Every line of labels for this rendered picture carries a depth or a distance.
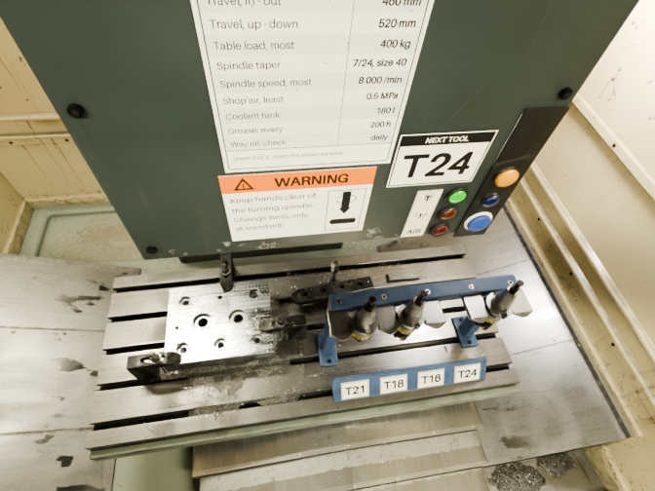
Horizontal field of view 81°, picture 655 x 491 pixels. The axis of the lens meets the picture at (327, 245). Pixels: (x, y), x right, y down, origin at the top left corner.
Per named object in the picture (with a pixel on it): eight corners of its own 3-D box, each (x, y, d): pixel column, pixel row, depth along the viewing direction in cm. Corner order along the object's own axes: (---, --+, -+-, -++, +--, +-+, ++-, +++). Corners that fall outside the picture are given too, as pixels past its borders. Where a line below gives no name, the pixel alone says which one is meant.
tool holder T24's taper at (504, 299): (505, 295, 93) (519, 281, 88) (512, 312, 91) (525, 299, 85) (487, 295, 93) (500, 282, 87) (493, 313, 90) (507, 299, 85)
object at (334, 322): (354, 339, 86) (355, 338, 85) (330, 342, 85) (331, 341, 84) (348, 311, 90) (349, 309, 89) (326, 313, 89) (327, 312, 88)
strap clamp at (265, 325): (306, 339, 117) (307, 319, 105) (262, 344, 115) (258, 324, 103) (305, 328, 119) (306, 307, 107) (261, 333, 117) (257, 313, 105)
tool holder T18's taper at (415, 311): (416, 304, 90) (424, 289, 84) (424, 321, 88) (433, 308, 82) (399, 308, 89) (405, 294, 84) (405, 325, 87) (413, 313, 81)
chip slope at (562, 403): (578, 449, 131) (634, 436, 110) (379, 486, 121) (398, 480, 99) (480, 238, 180) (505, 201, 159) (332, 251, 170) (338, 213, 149)
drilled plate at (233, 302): (275, 358, 109) (274, 352, 105) (168, 371, 105) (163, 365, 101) (269, 286, 122) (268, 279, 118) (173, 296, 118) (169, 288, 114)
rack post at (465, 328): (478, 346, 120) (524, 303, 95) (461, 348, 119) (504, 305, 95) (466, 316, 125) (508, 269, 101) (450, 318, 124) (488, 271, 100)
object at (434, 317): (447, 327, 89) (448, 325, 88) (425, 330, 88) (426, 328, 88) (438, 300, 93) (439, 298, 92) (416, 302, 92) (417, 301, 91)
